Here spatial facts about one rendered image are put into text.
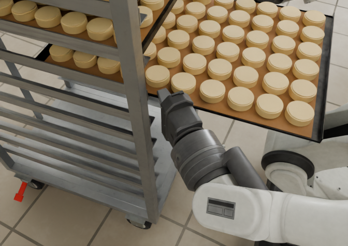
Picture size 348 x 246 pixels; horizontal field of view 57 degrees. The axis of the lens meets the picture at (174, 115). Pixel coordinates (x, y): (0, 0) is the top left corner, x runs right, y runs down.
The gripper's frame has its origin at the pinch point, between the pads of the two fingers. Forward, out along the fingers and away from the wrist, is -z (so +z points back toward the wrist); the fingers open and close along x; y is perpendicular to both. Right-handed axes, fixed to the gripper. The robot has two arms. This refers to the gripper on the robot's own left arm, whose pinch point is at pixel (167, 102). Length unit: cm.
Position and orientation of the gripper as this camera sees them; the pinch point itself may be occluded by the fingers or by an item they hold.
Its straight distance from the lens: 63.0
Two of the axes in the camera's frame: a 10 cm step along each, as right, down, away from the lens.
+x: 0.1, -6.1, -7.9
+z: 4.2, 7.2, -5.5
